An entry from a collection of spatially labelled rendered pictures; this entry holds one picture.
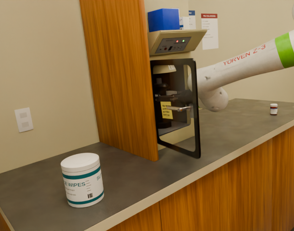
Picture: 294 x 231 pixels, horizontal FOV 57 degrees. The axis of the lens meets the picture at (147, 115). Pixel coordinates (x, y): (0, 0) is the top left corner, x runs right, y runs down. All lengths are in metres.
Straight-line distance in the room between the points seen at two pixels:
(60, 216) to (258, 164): 1.09
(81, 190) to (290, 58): 0.81
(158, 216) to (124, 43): 0.74
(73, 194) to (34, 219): 0.14
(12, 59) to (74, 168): 0.72
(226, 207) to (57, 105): 1.01
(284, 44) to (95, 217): 0.83
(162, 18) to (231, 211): 1.00
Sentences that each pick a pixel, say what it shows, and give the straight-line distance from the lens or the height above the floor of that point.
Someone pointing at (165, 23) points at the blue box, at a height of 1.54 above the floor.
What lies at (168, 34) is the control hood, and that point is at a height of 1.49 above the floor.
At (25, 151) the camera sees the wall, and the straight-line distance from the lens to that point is 1.51.
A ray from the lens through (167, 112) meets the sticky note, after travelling 1.19.
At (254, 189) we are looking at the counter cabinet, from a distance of 1.66.
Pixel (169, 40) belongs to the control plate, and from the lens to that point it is 1.26.
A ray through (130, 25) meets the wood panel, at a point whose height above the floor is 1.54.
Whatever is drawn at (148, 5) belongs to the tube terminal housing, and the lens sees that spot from 1.31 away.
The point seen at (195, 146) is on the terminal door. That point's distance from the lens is 1.10.
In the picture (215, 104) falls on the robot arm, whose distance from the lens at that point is 1.18.
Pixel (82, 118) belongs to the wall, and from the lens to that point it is 1.59.
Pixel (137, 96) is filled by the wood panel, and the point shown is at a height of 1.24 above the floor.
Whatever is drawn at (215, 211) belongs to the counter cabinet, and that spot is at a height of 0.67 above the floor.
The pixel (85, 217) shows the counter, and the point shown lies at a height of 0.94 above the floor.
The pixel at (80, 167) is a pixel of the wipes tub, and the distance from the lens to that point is 0.91.
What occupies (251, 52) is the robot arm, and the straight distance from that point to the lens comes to 1.05.
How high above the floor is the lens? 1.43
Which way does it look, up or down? 13 degrees down
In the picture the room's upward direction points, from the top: 6 degrees counter-clockwise
